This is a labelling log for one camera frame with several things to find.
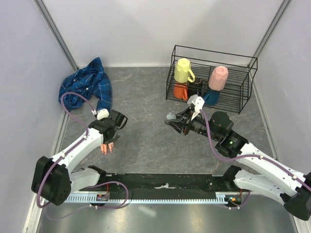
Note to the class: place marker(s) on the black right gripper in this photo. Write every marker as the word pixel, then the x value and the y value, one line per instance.
pixel 178 124

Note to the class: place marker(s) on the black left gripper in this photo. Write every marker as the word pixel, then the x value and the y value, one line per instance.
pixel 114 139

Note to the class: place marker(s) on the clear nail polish bottle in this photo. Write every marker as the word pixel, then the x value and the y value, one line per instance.
pixel 170 116

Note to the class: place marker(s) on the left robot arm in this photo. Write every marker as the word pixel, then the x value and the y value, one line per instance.
pixel 54 178

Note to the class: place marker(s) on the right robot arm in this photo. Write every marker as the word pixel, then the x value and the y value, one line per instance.
pixel 275 180

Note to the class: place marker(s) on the orange mug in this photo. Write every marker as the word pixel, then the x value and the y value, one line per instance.
pixel 180 91

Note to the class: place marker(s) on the mannequin hand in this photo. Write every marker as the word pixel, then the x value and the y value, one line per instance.
pixel 107 147

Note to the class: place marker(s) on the black mug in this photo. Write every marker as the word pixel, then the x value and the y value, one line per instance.
pixel 195 88

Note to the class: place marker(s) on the blue mug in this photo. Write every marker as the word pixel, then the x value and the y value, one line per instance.
pixel 211 97

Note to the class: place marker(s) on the yellow faceted mug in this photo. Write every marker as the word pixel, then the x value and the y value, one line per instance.
pixel 183 72

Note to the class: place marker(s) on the blue plaid shirt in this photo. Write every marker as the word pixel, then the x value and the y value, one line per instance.
pixel 87 82

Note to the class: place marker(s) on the pink faceted mug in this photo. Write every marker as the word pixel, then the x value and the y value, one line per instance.
pixel 218 78

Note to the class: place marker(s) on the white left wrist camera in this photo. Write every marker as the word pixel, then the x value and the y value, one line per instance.
pixel 101 114

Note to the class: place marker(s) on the black wire rack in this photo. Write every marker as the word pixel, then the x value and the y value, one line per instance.
pixel 241 72

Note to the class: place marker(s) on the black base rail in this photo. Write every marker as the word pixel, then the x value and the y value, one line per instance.
pixel 170 186

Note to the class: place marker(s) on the light blue cable duct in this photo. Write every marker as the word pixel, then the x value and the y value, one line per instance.
pixel 96 199

